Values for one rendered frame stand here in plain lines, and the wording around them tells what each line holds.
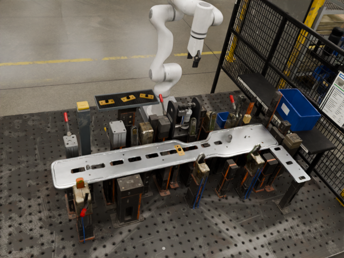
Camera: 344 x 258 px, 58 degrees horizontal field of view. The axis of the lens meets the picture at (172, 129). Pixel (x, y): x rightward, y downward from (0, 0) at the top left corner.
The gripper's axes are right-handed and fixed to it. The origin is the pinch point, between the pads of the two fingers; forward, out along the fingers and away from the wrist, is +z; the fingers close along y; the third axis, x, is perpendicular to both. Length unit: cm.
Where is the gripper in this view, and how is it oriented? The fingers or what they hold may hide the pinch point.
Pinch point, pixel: (192, 61)
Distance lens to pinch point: 175.7
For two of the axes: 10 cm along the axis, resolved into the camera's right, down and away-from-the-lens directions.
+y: 2.7, 6.7, -6.9
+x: 9.5, -0.7, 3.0
